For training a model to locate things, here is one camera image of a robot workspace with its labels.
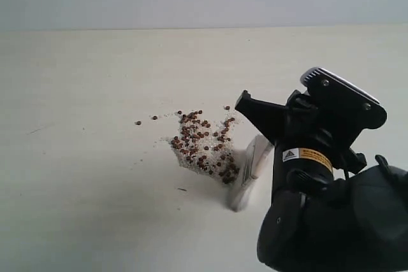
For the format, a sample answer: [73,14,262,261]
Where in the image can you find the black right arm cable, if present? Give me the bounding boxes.
[340,147,396,180]

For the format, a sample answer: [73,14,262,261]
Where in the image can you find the wooden handle paint brush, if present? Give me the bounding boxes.
[226,134,274,212]

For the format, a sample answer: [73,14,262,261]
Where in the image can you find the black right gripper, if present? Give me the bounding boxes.
[235,90,388,164]

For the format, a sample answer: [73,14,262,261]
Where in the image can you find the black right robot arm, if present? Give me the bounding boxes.
[235,91,407,271]

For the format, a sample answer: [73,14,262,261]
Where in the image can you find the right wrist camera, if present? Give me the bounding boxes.
[300,67,381,106]

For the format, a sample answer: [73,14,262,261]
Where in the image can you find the brown beans and white grains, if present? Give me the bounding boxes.
[129,103,241,185]

